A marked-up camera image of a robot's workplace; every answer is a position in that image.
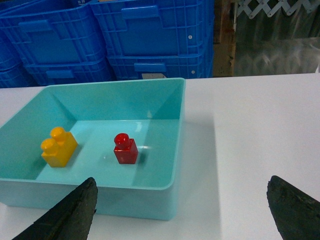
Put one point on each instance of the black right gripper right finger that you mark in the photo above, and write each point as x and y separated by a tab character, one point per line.
296	214

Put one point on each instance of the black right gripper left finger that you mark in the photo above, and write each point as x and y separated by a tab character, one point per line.
69	219

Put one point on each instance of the red toy block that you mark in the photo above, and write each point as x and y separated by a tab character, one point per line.
125	150

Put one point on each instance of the yellow toy block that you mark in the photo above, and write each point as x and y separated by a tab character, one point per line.
59	148

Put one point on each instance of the teal plastic box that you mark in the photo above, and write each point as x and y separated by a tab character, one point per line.
149	111

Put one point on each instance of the blue crate lower middle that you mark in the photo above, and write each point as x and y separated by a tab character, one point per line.
71	73

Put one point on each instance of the blue crate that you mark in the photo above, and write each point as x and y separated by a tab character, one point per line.
47	32
71	73
12	71
154	27
195	66

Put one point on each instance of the blue crate far left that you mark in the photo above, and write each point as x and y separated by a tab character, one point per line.
12	71

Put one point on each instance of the blue crate upper middle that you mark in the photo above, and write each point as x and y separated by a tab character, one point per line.
47	32

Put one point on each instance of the blue crate lower right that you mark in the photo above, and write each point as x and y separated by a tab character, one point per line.
195	66

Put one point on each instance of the blue crate upper right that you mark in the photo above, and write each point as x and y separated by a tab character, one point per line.
154	27

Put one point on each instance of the expandable roller conveyor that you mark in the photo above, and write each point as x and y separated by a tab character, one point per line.
251	8

